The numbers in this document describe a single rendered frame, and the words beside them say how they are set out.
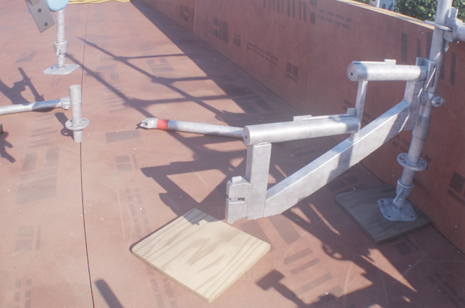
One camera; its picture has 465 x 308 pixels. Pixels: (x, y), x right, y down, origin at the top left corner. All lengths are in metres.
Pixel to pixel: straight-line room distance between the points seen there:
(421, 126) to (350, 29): 0.70
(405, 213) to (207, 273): 0.79
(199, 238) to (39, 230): 0.55
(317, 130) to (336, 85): 0.93
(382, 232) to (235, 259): 0.53
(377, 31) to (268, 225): 0.93
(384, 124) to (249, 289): 0.63
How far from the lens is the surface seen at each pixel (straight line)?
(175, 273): 1.11
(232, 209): 1.08
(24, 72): 3.29
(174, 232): 1.26
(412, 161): 1.42
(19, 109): 2.35
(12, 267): 1.24
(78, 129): 1.82
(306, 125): 1.05
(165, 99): 2.35
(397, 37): 1.63
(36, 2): 0.56
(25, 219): 1.42
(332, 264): 1.24
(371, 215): 1.47
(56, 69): 1.80
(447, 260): 1.42
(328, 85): 2.04
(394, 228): 1.44
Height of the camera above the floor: 0.81
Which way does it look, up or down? 26 degrees down
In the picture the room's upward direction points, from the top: 5 degrees clockwise
